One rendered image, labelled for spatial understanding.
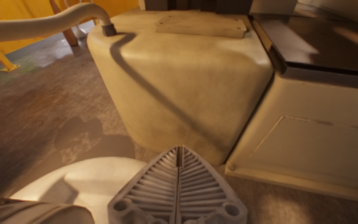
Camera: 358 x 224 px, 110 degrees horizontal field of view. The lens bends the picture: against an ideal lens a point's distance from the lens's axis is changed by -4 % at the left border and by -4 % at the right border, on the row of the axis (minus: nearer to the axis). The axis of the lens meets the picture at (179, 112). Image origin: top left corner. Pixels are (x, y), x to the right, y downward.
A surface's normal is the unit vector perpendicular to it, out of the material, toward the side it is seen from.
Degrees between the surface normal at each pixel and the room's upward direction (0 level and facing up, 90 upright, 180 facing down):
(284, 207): 0
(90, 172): 1
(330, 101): 90
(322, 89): 90
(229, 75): 85
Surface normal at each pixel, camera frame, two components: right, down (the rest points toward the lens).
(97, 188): -0.04, 0.42
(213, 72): -0.23, 0.65
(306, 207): 0.00, -0.69
